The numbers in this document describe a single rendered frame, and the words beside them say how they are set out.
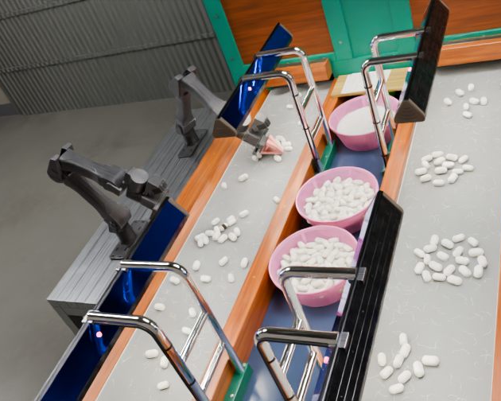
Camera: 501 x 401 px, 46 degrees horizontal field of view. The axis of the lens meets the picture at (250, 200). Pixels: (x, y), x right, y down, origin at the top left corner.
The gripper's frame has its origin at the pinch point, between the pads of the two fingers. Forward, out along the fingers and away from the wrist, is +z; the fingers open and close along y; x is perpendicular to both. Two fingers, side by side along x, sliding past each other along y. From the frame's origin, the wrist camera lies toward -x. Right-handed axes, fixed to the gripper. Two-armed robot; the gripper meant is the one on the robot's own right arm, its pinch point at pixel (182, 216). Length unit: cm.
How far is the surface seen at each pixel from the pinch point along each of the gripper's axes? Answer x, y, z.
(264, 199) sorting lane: -8.4, 16.3, 21.9
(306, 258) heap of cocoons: -23.7, -10.5, 39.5
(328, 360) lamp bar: -71, -67, 39
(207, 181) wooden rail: 5.9, 24.4, 1.0
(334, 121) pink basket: -18, 60, 33
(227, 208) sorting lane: -0.2, 12.1, 12.2
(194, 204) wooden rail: 5.9, 11.8, 1.0
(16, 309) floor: 162, 13, -66
